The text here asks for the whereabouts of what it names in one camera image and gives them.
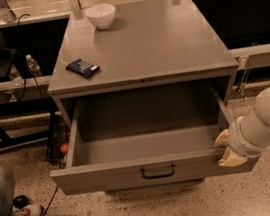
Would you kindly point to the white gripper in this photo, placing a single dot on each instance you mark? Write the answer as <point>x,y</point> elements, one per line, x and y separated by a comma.
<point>237,142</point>

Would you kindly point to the grey top drawer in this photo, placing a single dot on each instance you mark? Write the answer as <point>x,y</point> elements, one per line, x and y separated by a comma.
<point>149,136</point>

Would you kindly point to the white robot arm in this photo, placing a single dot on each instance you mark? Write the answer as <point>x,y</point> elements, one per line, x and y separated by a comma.
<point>261,109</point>

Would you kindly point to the grey metal drawer cabinet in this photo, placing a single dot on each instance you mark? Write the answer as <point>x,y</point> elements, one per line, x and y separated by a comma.
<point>150,43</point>

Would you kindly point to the orange ball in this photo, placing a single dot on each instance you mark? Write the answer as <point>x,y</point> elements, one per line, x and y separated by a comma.
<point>64,148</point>

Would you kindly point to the dark blue snack packet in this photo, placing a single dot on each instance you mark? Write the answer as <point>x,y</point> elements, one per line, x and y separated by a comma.
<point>82,68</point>

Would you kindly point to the white ceramic bowl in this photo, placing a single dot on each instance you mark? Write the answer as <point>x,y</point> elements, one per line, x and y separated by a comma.
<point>101,15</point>

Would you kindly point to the clear plastic water bottle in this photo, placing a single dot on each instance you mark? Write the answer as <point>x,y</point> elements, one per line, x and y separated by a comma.
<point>33,66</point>

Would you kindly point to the black metal stand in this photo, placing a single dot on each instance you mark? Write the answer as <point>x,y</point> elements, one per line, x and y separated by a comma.
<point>27,108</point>

